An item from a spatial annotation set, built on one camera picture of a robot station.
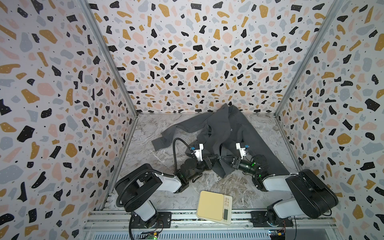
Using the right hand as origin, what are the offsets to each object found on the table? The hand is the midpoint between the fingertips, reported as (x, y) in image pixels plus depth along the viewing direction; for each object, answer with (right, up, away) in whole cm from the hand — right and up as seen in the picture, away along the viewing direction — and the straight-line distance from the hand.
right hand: (221, 157), depth 78 cm
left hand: (0, +1, -1) cm, 2 cm away
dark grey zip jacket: (+6, +10, +19) cm, 22 cm away
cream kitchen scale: (-3, -25, -1) cm, 25 cm away
